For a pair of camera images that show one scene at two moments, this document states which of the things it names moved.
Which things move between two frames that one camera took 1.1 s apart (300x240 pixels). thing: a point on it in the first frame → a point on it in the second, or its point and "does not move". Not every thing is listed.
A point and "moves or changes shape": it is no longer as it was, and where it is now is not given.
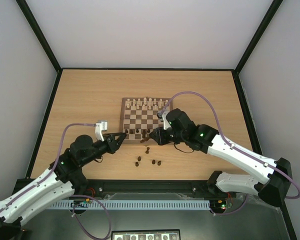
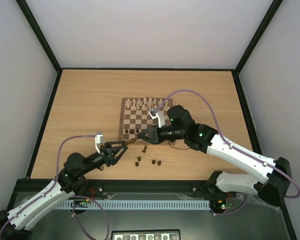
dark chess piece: x=145 y=139 moves or changes shape
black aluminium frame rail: x=127 y=186 does not move
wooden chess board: x=139 y=118 does not move
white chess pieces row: x=149 y=104 does not move
